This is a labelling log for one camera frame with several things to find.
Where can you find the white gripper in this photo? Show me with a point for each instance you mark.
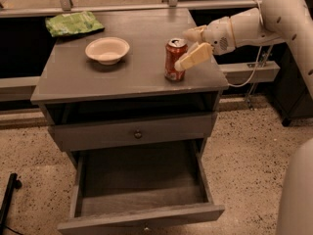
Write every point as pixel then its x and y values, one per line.
pixel 217 35

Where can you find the red coke can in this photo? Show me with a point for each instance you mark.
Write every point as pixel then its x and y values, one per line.
pixel 174 49

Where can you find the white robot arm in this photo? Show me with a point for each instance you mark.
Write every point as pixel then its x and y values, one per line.
pixel 271 22

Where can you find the open grey middle drawer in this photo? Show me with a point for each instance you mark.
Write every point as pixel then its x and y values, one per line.
pixel 139 188

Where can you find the closed grey top drawer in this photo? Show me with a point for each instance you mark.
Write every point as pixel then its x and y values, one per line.
pixel 128 132

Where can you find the white bowl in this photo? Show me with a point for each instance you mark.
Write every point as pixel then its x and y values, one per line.
pixel 107 50

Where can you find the grey wooden cabinet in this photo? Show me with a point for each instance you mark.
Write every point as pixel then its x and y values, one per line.
pixel 75 89

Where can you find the dark cabinet at right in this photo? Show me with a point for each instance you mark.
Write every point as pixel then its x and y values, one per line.
pixel 290 95

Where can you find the green chip bag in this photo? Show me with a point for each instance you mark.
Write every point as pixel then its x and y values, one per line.
pixel 72 24

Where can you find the black pole on floor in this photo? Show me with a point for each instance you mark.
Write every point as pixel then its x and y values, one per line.
pixel 13 183

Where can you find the metal railing frame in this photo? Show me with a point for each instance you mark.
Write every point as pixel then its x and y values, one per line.
pixel 98 6

